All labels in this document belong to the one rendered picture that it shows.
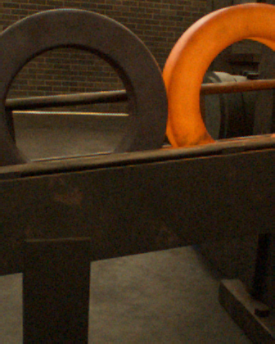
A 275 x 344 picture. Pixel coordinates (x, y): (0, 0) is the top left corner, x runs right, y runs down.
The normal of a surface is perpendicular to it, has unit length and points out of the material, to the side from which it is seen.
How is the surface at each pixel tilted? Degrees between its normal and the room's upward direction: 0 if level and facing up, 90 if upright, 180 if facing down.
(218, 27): 90
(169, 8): 90
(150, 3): 90
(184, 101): 90
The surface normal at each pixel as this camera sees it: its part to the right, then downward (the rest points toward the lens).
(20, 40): 0.26, 0.20
